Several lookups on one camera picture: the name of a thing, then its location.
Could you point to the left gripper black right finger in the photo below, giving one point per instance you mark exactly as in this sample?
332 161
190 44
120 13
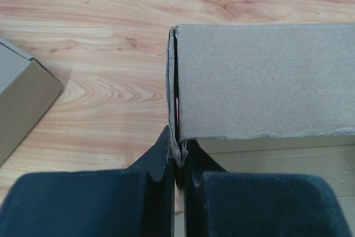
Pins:
221 203

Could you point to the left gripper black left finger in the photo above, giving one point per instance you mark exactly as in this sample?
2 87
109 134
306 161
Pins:
136 201

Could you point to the folded brown cardboard box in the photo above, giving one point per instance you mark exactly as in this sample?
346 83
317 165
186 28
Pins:
28 90

